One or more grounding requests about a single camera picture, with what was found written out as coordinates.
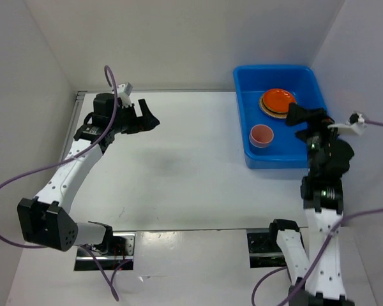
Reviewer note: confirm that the black plastic plate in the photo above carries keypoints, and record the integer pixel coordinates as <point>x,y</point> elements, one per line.
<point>275,115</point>

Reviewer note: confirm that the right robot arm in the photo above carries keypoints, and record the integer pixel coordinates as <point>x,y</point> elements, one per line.
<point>315,274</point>

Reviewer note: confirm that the green plastic plate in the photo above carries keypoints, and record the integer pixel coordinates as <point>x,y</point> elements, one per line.
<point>268,109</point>

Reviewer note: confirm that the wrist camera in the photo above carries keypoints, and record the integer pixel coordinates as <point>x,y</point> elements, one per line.
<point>355,126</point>
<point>123,92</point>

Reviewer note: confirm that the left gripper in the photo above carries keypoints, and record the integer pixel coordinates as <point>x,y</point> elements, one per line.
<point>144,123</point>

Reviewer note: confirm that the pink plastic cup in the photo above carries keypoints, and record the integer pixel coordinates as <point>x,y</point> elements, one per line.
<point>261,129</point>

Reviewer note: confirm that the orange plastic plate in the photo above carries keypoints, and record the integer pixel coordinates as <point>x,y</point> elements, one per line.
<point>280,94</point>

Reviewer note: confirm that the brown woven bamboo tray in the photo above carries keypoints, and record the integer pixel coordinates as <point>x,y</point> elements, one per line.
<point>274,108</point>

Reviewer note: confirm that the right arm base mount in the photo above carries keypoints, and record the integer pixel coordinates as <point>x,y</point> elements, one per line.
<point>265,252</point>

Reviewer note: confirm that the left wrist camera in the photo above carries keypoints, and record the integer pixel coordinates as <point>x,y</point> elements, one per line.
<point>123,92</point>

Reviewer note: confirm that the blue plastic bin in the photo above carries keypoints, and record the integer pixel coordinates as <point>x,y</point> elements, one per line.
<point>251,81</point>

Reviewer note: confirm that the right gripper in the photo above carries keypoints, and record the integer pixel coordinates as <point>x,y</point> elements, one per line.
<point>297,113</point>

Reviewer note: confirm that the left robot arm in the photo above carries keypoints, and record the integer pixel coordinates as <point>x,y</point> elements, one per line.
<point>45,219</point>

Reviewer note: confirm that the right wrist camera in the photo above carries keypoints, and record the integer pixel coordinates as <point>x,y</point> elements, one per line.
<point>355,126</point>

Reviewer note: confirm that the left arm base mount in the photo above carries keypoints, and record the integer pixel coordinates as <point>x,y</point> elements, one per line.
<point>119,256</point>

